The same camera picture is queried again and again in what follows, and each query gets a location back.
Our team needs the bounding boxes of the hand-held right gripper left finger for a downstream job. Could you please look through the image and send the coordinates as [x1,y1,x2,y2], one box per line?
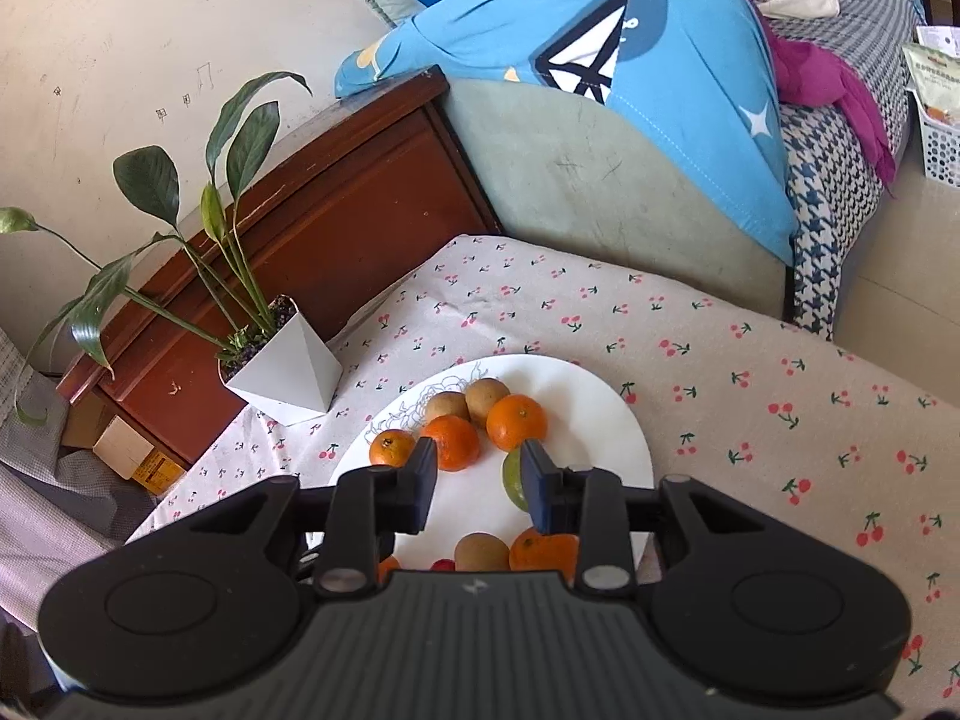
[187,436,438,596]

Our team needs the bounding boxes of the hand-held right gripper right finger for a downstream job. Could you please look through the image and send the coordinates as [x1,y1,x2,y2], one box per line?
[520,438,760,594]

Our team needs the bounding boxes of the green round fruit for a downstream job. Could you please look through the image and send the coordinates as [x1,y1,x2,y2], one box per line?
[501,447,530,511]

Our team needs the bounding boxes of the large orange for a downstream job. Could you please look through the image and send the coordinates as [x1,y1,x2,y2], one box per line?
[486,394,549,453]
[420,415,482,473]

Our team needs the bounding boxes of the brown round fruit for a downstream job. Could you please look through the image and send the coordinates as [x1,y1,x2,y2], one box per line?
[425,391,471,425]
[454,532,513,573]
[465,379,513,425]

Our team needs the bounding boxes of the white round plate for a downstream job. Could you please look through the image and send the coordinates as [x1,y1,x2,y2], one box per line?
[328,355,653,578]

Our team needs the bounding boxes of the white angular plant pot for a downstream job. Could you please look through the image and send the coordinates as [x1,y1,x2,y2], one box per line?
[218,294,344,426]

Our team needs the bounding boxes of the cherry print tablecloth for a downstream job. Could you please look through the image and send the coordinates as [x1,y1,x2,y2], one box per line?
[124,232,960,698]

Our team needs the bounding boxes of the cardboard box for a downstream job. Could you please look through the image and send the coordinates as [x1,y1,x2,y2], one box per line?
[91,416,187,496]

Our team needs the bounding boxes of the pale green cushion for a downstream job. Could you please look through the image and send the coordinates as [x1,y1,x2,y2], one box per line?
[349,0,796,316]

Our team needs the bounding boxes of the purple grey cloth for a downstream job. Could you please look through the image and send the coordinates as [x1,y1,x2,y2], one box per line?
[0,457,158,616]

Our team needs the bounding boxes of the checkered beige cloth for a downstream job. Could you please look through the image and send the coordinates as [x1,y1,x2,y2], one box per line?
[0,326,72,466]

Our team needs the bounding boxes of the green leafy plant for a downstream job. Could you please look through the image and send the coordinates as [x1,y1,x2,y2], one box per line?
[0,71,316,425]

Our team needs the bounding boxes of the houndstooth blanket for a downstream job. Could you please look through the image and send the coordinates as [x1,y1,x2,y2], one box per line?
[765,0,927,342]

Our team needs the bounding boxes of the blue printed pillow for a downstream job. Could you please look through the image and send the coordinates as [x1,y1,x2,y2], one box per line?
[334,0,800,267]

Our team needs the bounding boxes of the magenta cloth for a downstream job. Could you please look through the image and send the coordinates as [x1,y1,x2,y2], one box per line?
[697,0,897,188]

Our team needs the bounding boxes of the white plastic basket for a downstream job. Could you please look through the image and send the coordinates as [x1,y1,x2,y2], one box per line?
[906,86,960,188]

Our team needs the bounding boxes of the snack packet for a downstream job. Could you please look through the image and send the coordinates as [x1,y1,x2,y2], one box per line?
[900,41,960,128]

